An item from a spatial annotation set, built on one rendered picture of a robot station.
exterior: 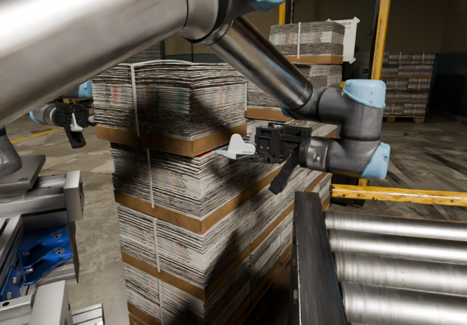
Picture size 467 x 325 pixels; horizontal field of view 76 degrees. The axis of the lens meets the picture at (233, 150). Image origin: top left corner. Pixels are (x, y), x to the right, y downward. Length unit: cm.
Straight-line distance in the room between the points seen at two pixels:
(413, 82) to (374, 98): 593
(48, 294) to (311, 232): 38
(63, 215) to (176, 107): 38
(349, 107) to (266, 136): 19
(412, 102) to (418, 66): 65
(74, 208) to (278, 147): 52
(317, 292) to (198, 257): 57
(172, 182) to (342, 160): 47
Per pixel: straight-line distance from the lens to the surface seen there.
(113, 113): 94
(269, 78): 56
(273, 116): 127
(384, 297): 43
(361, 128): 61
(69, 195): 84
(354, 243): 52
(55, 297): 48
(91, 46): 25
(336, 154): 63
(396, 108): 650
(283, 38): 191
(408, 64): 647
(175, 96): 76
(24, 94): 24
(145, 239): 108
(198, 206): 84
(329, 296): 40
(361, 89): 60
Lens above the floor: 106
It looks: 16 degrees down
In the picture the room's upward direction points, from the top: straight up
